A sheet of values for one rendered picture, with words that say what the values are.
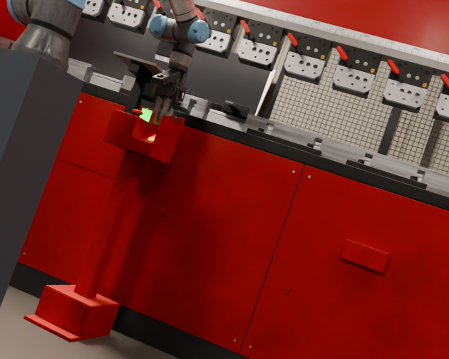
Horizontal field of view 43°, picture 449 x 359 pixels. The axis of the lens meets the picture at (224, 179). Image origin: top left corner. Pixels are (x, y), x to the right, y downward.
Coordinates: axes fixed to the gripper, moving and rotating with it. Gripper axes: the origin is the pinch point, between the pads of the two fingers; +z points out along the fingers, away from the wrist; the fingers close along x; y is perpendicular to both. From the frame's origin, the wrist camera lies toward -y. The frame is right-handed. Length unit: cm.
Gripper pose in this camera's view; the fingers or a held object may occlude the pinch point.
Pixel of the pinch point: (158, 118)
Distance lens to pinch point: 204.7
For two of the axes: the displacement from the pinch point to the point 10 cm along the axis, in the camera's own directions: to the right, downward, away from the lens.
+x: -8.8, -3.0, 3.7
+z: -3.1, 9.5, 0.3
